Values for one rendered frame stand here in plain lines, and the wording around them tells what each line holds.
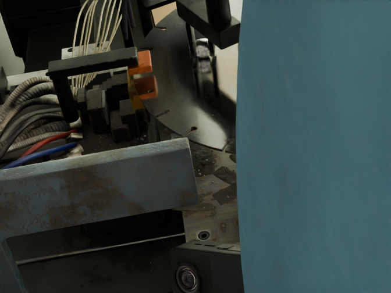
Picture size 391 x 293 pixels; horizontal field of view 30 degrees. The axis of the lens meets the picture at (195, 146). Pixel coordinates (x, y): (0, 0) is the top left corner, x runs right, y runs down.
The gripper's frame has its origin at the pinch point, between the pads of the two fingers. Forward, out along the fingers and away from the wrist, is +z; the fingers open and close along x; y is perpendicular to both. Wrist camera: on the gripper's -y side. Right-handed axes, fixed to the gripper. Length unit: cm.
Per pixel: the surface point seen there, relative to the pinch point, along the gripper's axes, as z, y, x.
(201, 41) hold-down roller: 10.6, -8.8, 16.3
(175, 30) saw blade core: 16.5, -12.2, 17.6
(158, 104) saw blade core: 5.2, -12.6, 10.5
